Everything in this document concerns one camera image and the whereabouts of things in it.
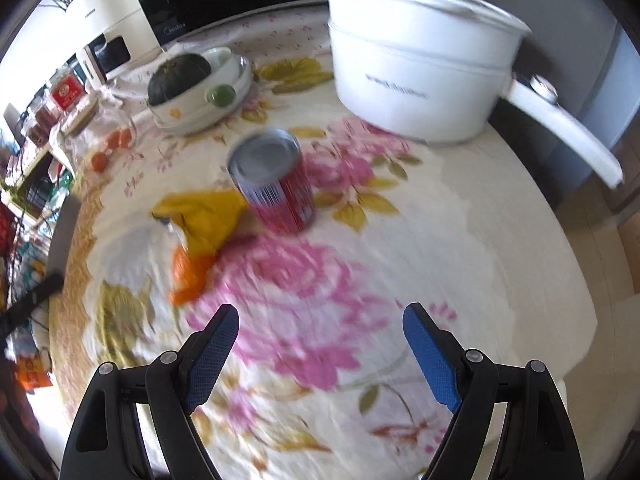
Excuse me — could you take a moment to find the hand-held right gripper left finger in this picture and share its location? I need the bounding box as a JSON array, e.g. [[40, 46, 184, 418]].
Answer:
[[59, 304, 240, 480]]

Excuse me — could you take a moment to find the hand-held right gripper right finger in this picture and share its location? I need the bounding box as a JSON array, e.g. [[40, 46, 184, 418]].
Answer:
[[402, 302, 586, 480]]

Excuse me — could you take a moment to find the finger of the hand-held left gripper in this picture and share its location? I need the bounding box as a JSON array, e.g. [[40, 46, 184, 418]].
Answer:
[[0, 272, 66, 346]]

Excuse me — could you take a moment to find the orange packet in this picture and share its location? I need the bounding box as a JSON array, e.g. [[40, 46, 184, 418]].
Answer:
[[169, 245, 221, 306]]

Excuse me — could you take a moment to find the yellow packet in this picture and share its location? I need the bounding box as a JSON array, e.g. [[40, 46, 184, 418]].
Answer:
[[151, 187, 251, 258]]

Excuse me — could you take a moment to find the red tin can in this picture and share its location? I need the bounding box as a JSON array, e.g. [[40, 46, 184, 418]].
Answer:
[[226, 128, 317, 235]]

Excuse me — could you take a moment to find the red and gold packet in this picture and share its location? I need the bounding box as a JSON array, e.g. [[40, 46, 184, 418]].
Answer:
[[15, 352, 53, 391]]

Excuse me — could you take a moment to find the cluttered storage rack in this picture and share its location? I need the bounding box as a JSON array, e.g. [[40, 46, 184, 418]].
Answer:
[[0, 100, 76, 311]]

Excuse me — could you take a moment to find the floral tablecloth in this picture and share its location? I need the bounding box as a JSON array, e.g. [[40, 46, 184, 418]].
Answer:
[[47, 2, 601, 480]]

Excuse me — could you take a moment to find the clear bag of orange fruits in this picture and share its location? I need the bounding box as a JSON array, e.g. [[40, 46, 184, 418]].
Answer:
[[61, 102, 137, 166]]

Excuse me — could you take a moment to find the white ceramic bowl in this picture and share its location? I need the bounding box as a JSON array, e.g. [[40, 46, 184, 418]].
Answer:
[[147, 46, 253, 136]]

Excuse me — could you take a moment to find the dark green squash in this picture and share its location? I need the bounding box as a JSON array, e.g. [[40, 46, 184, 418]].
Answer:
[[147, 53, 212, 106]]

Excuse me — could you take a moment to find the green fruit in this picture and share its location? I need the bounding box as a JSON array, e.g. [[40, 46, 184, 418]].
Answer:
[[209, 85, 236, 108]]

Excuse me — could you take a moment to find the white electric cooking pot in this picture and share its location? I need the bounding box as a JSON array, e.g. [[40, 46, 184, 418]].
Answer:
[[320, 0, 625, 191]]

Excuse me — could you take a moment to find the white kitchen appliance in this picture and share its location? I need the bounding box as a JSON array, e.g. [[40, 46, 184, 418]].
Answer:
[[65, 0, 163, 86]]

